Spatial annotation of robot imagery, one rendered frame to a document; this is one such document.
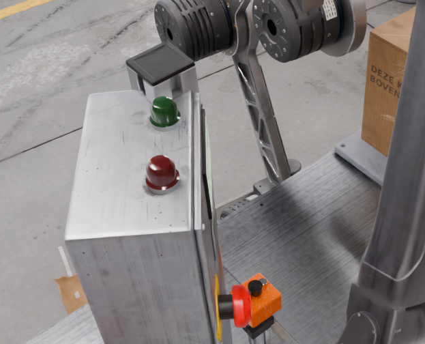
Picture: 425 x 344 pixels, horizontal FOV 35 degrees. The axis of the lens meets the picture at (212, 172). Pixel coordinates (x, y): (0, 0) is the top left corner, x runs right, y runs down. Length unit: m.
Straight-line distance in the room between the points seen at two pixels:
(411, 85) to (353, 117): 2.21
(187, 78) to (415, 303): 0.29
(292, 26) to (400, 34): 0.20
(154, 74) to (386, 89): 0.81
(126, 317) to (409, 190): 0.27
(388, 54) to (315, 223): 0.34
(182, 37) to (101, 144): 1.14
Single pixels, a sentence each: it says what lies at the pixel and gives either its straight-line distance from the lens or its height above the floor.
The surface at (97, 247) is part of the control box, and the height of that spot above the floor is 1.46.
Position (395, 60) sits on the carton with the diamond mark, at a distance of 1.28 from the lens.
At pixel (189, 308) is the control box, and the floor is 1.38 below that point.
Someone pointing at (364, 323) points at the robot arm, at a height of 1.28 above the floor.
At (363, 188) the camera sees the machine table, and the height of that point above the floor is 0.83.
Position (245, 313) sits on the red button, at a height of 1.33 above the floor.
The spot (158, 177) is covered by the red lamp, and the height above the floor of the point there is 1.49.
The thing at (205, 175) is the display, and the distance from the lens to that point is 0.54.
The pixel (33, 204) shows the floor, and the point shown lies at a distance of 2.66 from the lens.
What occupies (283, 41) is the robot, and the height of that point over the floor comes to 1.13.
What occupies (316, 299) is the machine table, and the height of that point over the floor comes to 0.83.
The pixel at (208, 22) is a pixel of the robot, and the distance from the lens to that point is 1.70.
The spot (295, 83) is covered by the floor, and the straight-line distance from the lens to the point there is 2.99.
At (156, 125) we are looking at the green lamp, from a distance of 0.55.
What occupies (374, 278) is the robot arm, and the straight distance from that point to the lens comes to 0.65.
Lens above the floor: 1.84
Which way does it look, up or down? 45 degrees down
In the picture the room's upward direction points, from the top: 7 degrees counter-clockwise
